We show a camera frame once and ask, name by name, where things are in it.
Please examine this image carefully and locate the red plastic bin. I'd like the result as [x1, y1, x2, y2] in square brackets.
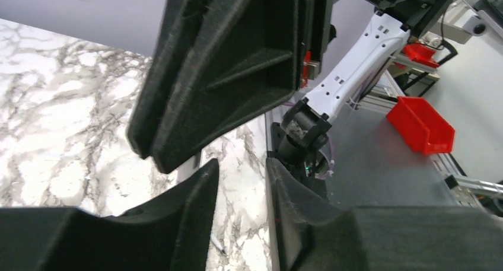
[386, 96, 456, 155]

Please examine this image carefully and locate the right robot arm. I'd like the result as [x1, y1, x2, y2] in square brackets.
[127, 0, 454, 174]

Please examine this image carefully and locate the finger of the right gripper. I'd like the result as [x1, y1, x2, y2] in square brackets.
[127, 0, 301, 173]

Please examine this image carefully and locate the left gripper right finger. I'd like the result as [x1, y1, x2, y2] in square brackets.
[266, 158, 502, 270]

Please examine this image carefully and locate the white marker black tip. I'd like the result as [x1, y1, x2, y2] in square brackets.
[210, 234, 227, 255]

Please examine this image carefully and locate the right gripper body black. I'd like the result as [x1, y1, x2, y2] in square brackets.
[301, 0, 338, 81]

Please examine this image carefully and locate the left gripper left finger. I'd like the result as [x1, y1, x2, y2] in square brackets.
[1, 159, 219, 270]

